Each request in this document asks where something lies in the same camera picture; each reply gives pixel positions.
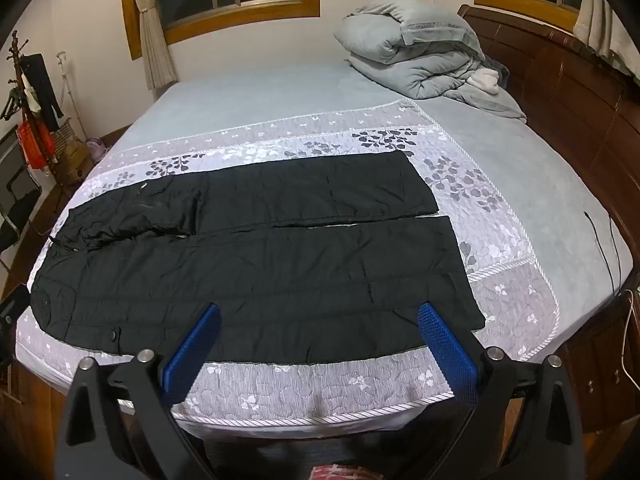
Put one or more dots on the thin white stand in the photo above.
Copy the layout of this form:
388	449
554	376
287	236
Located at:
67	90

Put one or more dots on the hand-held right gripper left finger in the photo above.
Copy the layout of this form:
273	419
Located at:
192	355

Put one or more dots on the wicker basket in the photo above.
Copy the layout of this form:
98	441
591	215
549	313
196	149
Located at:
67	140

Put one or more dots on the black pants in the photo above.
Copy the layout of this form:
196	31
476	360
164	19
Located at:
300	270

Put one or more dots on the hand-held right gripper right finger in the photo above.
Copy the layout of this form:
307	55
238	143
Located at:
447	355

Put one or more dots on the black hanging garment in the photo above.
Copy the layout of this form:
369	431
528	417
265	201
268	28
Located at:
42	85

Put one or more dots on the beige curtain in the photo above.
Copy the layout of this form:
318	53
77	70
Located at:
155	45
602	25

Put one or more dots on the small purple object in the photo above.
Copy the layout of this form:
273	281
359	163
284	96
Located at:
95	149

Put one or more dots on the bed with floral bedspread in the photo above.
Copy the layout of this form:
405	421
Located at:
490	200

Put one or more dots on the red patterned cloth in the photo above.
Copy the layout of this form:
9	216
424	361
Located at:
340	472

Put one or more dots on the wooden bed with grey sheet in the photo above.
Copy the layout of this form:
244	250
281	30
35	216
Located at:
260	95

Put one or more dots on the wooden coat rack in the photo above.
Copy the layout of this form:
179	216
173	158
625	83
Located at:
17	85

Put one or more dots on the red bag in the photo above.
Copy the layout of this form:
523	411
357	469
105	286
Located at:
35	145

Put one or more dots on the black folding chair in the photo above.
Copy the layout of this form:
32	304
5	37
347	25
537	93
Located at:
17	200

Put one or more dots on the small white cloth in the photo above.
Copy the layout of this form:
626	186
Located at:
484	80

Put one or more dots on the grey folded duvet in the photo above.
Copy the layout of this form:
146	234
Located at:
400	45

